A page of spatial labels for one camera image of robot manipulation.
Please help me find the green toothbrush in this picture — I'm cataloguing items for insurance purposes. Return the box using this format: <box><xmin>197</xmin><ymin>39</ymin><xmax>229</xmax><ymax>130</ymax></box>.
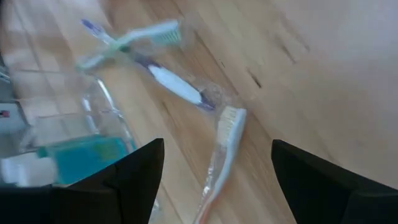
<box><xmin>76</xmin><ymin>19</ymin><xmax>184</xmax><ymax>71</ymax></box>

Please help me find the teal mouthwash bottle white cap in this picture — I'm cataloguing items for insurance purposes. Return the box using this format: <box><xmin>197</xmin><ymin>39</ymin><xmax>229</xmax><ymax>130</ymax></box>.
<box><xmin>0</xmin><ymin>134</ymin><xmax>137</xmax><ymax>187</ymax></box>

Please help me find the clear acrylic organiser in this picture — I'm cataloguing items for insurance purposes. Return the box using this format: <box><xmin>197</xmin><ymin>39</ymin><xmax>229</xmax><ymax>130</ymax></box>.
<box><xmin>0</xmin><ymin>67</ymin><xmax>139</xmax><ymax>188</ymax></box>

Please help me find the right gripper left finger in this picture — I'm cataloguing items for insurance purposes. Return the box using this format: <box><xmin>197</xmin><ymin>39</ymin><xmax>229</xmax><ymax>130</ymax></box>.
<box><xmin>0</xmin><ymin>138</ymin><xmax>165</xmax><ymax>224</ymax></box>

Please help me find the purple toothbrush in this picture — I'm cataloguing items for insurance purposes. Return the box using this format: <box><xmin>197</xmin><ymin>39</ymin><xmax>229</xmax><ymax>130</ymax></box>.
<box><xmin>80</xmin><ymin>18</ymin><xmax>217</xmax><ymax>112</ymax></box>

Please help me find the orange toothbrush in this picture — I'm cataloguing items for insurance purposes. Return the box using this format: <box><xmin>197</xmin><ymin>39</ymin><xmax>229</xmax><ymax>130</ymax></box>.
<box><xmin>192</xmin><ymin>105</ymin><xmax>248</xmax><ymax>224</ymax></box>

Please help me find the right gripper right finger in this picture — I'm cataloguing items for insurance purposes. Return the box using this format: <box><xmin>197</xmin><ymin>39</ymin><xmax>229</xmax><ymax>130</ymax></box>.
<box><xmin>271</xmin><ymin>139</ymin><xmax>398</xmax><ymax>224</ymax></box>

